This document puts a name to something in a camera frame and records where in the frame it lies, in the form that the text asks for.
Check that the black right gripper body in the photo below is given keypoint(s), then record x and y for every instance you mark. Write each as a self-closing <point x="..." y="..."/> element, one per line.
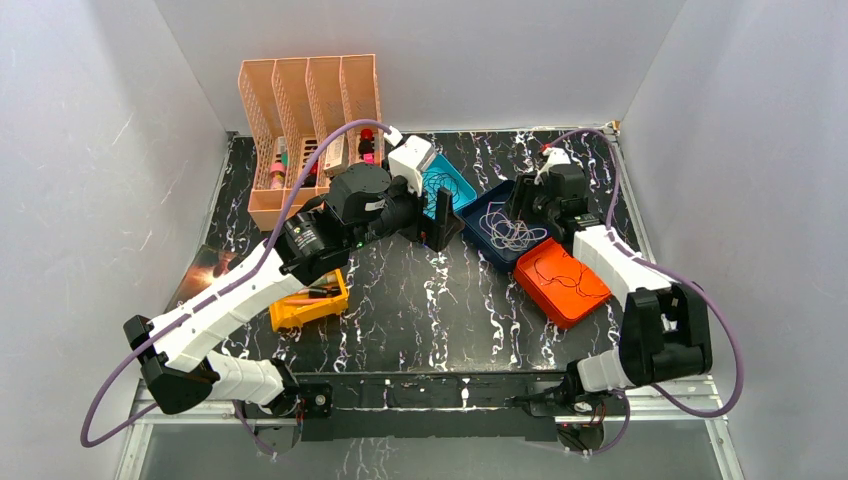
<point x="546" y="207"/>

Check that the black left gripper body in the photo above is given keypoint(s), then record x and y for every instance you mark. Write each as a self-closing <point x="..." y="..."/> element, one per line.
<point x="427" y="220"/>

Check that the dark blue plastic tray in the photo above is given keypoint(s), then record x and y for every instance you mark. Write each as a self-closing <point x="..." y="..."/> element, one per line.
<point x="500" y="240"/>

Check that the teal plastic tray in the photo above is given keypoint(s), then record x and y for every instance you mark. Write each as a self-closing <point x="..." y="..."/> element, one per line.
<point x="441" y="173"/>

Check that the orange plastic tray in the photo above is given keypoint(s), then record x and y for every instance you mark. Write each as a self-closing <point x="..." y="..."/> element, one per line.
<point x="564" y="289"/>

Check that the yellow plastic parts bin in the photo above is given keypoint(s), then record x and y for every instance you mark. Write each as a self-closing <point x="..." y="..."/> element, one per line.
<point x="328" y="296"/>

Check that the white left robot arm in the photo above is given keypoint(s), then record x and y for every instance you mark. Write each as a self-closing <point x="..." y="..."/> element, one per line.
<point x="178" y="362"/>

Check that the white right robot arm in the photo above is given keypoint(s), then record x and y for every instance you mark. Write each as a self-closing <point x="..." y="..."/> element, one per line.
<point x="664" y="333"/>

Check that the red capped black bottle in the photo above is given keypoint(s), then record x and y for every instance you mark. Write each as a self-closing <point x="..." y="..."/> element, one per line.
<point x="366" y="143"/>

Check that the small white box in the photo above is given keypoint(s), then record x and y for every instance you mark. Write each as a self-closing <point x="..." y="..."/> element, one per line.
<point x="336" y="157"/>

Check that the pink tape roll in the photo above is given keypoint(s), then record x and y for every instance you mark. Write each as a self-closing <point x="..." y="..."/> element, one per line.
<point x="277" y="174"/>

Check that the peach plastic file organizer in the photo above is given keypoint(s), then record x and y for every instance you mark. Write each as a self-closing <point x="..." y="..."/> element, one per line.
<point x="292" y="105"/>

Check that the dark book with sunset cover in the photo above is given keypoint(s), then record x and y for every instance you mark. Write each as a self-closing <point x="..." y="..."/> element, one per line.
<point x="207" y="266"/>

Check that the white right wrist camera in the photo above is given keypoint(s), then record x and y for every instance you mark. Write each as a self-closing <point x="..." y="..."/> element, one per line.
<point x="553" y="156"/>

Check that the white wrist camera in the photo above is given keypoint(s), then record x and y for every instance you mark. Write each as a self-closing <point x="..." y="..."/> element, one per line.
<point x="553" y="156"/>
<point x="410" y="160"/>

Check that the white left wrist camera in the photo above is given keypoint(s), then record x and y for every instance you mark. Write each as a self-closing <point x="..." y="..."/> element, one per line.
<point x="410" y="160"/>

